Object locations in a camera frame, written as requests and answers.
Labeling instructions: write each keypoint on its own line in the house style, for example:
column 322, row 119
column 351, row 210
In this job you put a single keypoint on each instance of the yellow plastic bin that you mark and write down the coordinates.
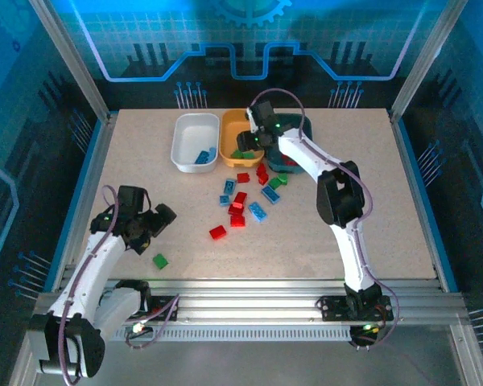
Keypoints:
column 229, row 132

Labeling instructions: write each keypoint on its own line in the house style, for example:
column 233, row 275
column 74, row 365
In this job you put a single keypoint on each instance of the aluminium frame post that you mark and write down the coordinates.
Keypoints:
column 70, row 60
column 426, row 56

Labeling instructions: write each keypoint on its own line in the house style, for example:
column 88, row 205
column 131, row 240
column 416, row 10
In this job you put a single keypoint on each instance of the small blue lego brick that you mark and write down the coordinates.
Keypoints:
column 224, row 200

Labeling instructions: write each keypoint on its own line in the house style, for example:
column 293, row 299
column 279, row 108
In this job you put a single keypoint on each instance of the aluminium table side rail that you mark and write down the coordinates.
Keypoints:
column 92, row 181
column 414, row 193

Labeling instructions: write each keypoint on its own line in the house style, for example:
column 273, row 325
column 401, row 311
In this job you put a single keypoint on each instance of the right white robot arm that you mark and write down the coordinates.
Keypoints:
column 306, row 157

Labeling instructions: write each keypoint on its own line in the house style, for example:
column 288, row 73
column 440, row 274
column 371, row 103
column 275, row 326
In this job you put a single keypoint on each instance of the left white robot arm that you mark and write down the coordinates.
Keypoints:
column 92, row 261

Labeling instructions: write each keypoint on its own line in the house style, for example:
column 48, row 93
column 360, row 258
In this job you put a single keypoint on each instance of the red lego brick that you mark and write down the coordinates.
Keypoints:
column 217, row 232
column 240, row 198
column 237, row 220
column 292, row 162
column 243, row 178
column 235, row 209
column 261, row 169
column 263, row 179

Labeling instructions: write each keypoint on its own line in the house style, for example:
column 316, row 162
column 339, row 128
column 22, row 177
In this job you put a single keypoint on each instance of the aluminium frame cross rail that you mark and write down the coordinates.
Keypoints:
column 245, row 301

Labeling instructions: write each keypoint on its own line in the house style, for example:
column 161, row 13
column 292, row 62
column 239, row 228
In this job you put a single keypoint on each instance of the white plastic bin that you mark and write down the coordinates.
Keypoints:
column 193, row 132

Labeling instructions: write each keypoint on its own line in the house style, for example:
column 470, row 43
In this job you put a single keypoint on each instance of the dark teal plastic bin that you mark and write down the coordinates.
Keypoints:
column 279, row 167

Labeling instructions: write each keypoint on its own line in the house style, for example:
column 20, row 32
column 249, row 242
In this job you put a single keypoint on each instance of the green lego brick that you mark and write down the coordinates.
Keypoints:
column 282, row 179
column 248, row 155
column 160, row 261
column 236, row 154
column 274, row 184

